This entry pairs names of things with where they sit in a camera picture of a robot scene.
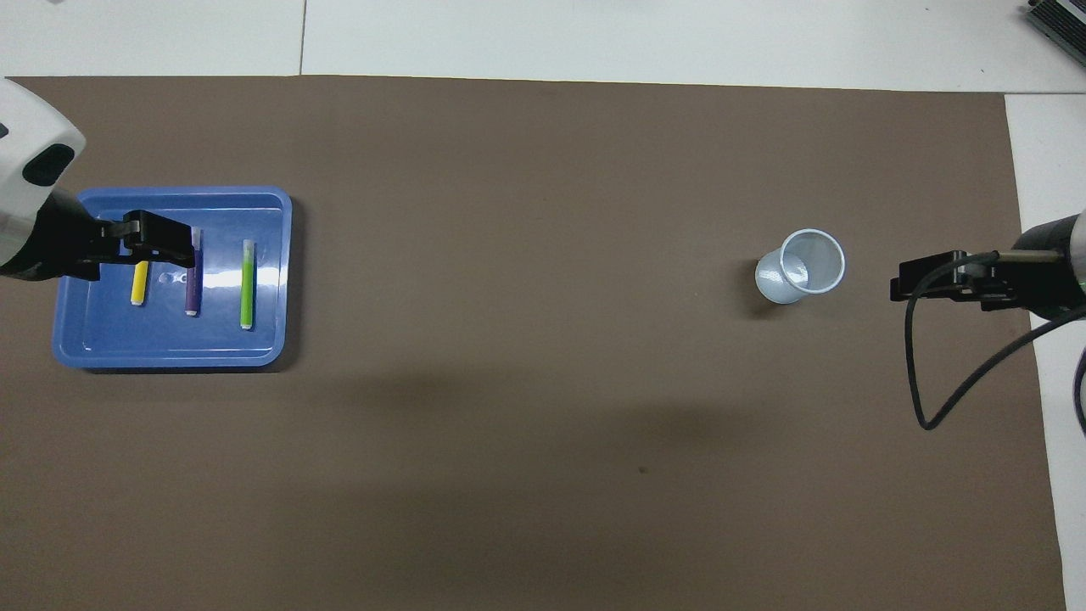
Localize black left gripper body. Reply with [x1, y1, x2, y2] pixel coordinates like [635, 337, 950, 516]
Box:
[0, 188, 125, 283]

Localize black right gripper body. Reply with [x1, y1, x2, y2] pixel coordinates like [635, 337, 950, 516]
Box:
[983, 216, 1086, 322]

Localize purple pen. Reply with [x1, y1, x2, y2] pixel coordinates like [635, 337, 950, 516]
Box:
[184, 227, 204, 318]

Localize green pen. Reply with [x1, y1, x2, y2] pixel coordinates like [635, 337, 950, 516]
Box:
[239, 238, 257, 331]

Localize blue plastic tray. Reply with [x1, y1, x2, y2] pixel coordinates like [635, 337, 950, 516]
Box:
[52, 186, 294, 371]

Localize translucent plastic cup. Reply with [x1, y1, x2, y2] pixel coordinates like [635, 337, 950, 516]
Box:
[754, 227, 847, 306]

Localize grey ribbed device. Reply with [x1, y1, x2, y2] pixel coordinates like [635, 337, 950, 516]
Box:
[1024, 0, 1086, 59]

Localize brown table mat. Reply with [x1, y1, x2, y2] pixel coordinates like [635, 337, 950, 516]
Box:
[0, 75, 1066, 611]

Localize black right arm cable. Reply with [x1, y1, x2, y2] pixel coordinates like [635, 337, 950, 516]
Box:
[904, 250, 1086, 432]

